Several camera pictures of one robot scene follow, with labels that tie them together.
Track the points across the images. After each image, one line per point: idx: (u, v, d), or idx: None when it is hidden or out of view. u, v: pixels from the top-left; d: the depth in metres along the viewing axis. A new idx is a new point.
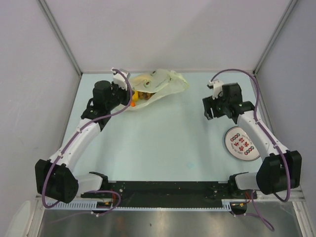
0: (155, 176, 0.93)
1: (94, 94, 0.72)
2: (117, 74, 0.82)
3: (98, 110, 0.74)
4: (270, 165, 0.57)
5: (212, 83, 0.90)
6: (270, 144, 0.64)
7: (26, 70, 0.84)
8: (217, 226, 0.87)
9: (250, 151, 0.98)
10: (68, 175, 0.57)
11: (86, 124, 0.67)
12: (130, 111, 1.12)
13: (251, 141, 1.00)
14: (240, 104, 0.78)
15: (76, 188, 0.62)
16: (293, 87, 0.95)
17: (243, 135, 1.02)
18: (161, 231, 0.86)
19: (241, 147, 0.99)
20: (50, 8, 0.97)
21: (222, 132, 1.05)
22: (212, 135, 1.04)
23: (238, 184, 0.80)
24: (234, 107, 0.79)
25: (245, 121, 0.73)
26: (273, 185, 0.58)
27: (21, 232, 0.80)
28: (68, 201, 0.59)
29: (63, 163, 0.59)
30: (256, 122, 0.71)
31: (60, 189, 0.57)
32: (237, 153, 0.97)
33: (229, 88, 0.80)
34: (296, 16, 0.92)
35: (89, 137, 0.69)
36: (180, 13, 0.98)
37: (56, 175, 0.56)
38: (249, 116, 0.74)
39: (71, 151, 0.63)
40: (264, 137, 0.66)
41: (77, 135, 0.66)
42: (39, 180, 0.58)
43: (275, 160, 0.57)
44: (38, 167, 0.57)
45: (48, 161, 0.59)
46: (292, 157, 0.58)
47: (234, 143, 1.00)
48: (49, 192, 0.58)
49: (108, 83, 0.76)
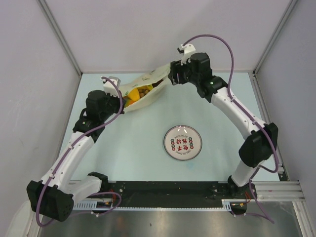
0: (155, 176, 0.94)
1: (87, 104, 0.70)
2: (105, 83, 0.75)
3: (91, 121, 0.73)
4: (254, 141, 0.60)
5: (182, 47, 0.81)
6: (249, 122, 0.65)
7: (27, 71, 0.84)
8: (217, 226, 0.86)
9: (192, 142, 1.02)
10: (60, 196, 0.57)
11: (77, 139, 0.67)
12: (130, 112, 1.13)
13: (185, 136, 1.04)
14: (212, 83, 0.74)
15: (72, 205, 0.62)
16: (294, 87, 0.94)
17: (174, 137, 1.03)
18: (161, 231, 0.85)
19: (185, 146, 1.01)
20: (50, 9, 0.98)
21: (185, 118, 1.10)
22: (162, 138, 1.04)
23: (239, 183, 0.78)
24: (206, 86, 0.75)
25: (219, 100, 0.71)
26: (259, 158, 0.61)
27: (21, 232, 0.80)
28: (63, 218, 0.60)
29: (55, 185, 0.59)
30: (231, 100, 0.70)
31: (54, 209, 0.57)
32: (188, 155, 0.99)
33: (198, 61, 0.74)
34: (295, 17, 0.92)
35: (82, 152, 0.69)
36: (180, 13, 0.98)
37: (49, 196, 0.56)
38: (221, 93, 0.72)
39: (63, 171, 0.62)
40: (241, 113, 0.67)
41: (68, 152, 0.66)
42: (32, 202, 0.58)
43: (256, 136, 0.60)
44: (29, 188, 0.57)
45: (39, 182, 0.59)
46: (271, 129, 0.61)
47: (177, 149, 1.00)
48: (43, 211, 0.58)
49: (102, 92, 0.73)
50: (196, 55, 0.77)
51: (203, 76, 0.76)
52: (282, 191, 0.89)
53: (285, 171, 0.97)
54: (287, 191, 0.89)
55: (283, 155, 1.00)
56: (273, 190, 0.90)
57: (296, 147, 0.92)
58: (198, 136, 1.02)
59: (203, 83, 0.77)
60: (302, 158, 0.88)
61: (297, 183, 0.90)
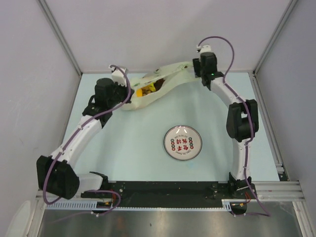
0: (155, 176, 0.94)
1: (95, 91, 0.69)
2: (115, 71, 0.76)
3: (100, 107, 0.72)
4: (232, 108, 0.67)
5: (199, 48, 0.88)
6: (233, 98, 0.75)
7: (26, 71, 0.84)
8: (218, 226, 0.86)
9: (192, 142, 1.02)
10: (69, 172, 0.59)
11: (87, 120, 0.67)
12: (130, 112, 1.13)
13: (186, 136, 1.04)
14: (212, 74, 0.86)
15: (77, 184, 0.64)
16: (294, 87, 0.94)
17: (174, 137, 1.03)
18: (161, 231, 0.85)
19: (185, 146, 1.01)
20: (50, 9, 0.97)
21: (185, 118, 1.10)
22: (162, 138, 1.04)
23: (235, 176, 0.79)
24: (207, 77, 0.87)
25: (216, 85, 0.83)
26: (239, 127, 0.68)
27: (21, 232, 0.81)
28: (69, 197, 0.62)
29: (65, 160, 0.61)
30: (223, 83, 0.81)
31: (61, 186, 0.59)
32: (188, 154, 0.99)
33: (205, 58, 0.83)
34: (295, 17, 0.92)
35: (91, 134, 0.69)
36: (180, 13, 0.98)
37: (58, 171, 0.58)
38: (218, 80, 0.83)
39: (73, 148, 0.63)
40: (228, 92, 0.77)
41: (77, 132, 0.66)
42: (40, 177, 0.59)
43: (236, 104, 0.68)
44: (38, 163, 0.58)
45: (49, 158, 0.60)
46: (251, 103, 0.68)
47: (177, 149, 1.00)
48: (50, 188, 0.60)
49: (110, 79, 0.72)
50: (205, 52, 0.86)
51: (207, 68, 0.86)
52: (281, 191, 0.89)
53: (285, 171, 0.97)
54: (287, 190, 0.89)
55: (283, 155, 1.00)
56: (273, 189, 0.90)
57: (296, 147, 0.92)
58: (198, 136, 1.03)
59: (205, 74, 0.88)
60: (302, 158, 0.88)
61: (297, 183, 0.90)
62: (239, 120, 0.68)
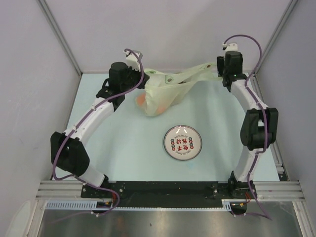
0: (155, 176, 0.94)
1: (109, 74, 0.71)
2: (129, 56, 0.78)
3: (113, 90, 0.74)
4: (249, 114, 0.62)
5: (225, 45, 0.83)
6: (254, 103, 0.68)
7: (26, 71, 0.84)
8: (218, 226, 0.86)
9: (192, 142, 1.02)
10: (80, 149, 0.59)
11: (100, 102, 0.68)
12: (130, 112, 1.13)
13: (185, 136, 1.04)
14: (235, 75, 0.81)
15: (88, 162, 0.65)
16: (294, 87, 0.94)
17: (174, 137, 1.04)
18: (161, 231, 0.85)
19: (185, 146, 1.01)
20: (51, 9, 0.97)
21: (185, 118, 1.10)
22: (162, 138, 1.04)
23: (238, 177, 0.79)
24: (229, 77, 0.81)
25: (236, 87, 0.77)
26: (253, 135, 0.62)
27: (21, 232, 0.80)
28: (78, 175, 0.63)
29: (77, 138, 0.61)
30: (245, 87, 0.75)
31: (72, 162, 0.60)
32: (188, 155, 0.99)
33: (230, 56, 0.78)
34: (295, 17, 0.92)
35: (103, 116, 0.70)
36: (180, 13, 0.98)
37: (70, 147, 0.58)
38: (240, 82, 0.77)
39: (85, 127, 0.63)
40: (249, 97, 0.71)
41: (91, 112, 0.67)
42: (53, 152, 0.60)
43: (254, 111, 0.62)
44: (52, 138, 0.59)
45: (62, 134, 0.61)
46: (270, 112, 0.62)
47: (177, 149, 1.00)
48: (60, 164, 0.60)
49: (124, 63, 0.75)
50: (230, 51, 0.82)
51: (230, 68, 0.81)
52: (281, 191, 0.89)
53: (285, 171, 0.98)
54: (287, 191, 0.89)
55: (283, 155, 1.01)
56: (273, 189, 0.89)
57: (296, 147, 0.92)
58: (198, 136, 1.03)
59: (227, 73, 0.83)
60: (302, 158, 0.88)
61: (297, 183, 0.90)
62: (254, 128, 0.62)
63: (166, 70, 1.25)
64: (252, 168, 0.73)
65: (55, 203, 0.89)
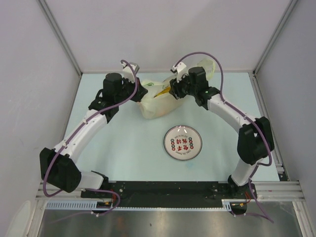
0: (155, 176, 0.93)
1: (104, 85, 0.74)
2: (125, 67, 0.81)
3: (106, 101, 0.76)
4: (244, 133, 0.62)
5: (175, 68, 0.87)
6: (240, 117, 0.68)
7: (26, 71, 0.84)
8: (217, 226, 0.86)
9: (192, 143, 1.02)
10: (70, 166, 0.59)
11: (92, 116, 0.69)
12: (130, 112, 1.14)
13: (185, 136, 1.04)
14: (207, 92, 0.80)
15: (79, 177, 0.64)
16: (294, 87, 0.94)
17: (174, 137, 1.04)
18: (161, 231, 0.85)
19: (185, 146, 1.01)
20: (50, 8, 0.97)
21: (185, 118, 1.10)
22: (162, 138, 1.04)
23: (238, 182, 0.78)
24: (202, 96, 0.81)
25: (214, 104, 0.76)
26: (254, 151, 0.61)
27: (21, 232, 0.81)
28: (70, 190, 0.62)
29: (67, 154, 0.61)
30: (223, 102, 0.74)
31: (62, 179, 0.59)
32: (188, 155, 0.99)
33: (195, 75, 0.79)
34: (295, 17, 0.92)
35: (96, 129, 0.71)
36: (180, 13, 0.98)
37: (59, 164, 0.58)
38: (215, 98, 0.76)
39: (76, 142, 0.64)
40: (232, 112, 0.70)
41: (82, 127, 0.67)
42: (43, 169, 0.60)
43: (246, 128, 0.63)
44: (42, 154, 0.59)
45: (52, 150, 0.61)
46: (261, 122, 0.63)
47: (177, 149, 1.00)
48: (51, 180, 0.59)
49: (118, 74, 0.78)
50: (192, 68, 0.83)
51: (200, 86, 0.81)
52: (281, 191, 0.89)
53: (285, 171, 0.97)
54: (287, 190, 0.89)
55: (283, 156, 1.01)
56: (273, 189, 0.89)
57: (296, 147, 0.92)
58: (197, 135, 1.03)
59: (199, 93, 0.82)
60: (302, 158, 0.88)
61: (297, 183, 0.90)
62: (253, 143, 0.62)
63: (166, 70, 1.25)
64: (252, 174, 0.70)
65: (55, 203, 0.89)
